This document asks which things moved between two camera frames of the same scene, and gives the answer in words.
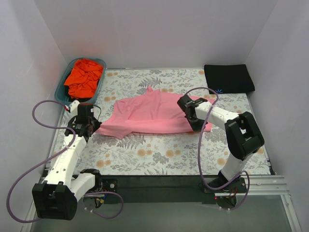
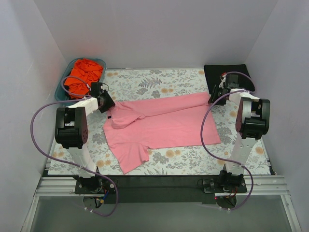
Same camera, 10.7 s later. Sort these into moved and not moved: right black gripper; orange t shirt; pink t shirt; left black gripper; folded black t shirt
Moved: right black gripper; left black gripper; pink t shirt
Not moved: folded black t shirt; orange t shirt
